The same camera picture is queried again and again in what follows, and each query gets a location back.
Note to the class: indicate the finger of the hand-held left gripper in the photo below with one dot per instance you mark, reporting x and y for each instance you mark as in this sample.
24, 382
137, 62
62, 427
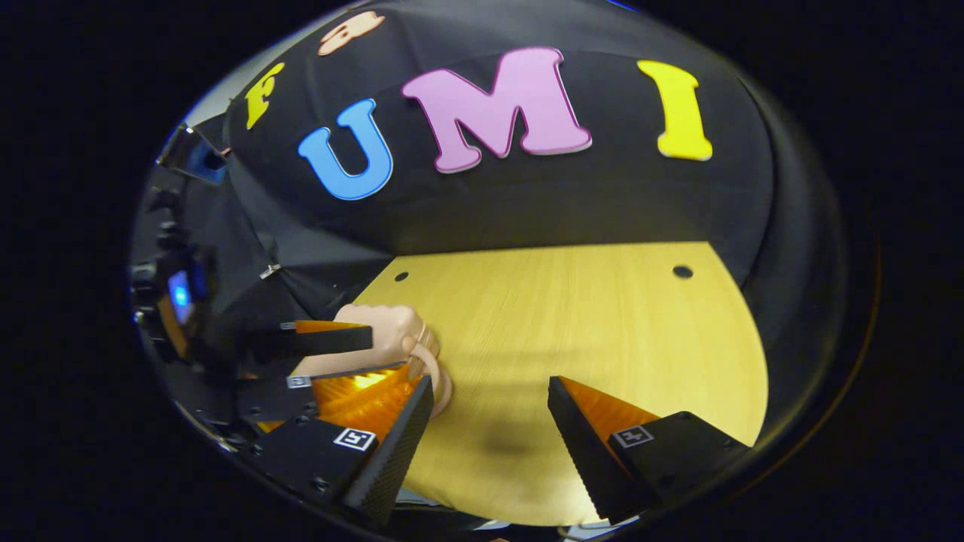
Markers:
316, 340
271, 399

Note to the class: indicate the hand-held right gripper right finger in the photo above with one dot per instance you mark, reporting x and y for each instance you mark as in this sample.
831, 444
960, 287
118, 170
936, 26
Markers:
587, 459

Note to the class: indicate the grey blue device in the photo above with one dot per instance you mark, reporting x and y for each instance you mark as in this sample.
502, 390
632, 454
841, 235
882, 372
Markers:
187, 154

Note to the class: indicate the black backdrop cloth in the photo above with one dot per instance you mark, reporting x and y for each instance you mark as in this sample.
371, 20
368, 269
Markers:
602, 196

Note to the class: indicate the small pink suitcase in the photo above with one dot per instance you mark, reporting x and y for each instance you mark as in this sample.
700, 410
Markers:
392, 327

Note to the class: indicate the small white cloth clip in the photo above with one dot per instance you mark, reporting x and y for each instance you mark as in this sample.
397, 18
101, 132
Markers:
269, 271

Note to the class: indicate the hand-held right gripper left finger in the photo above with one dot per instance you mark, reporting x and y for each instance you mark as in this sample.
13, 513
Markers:
388, 467

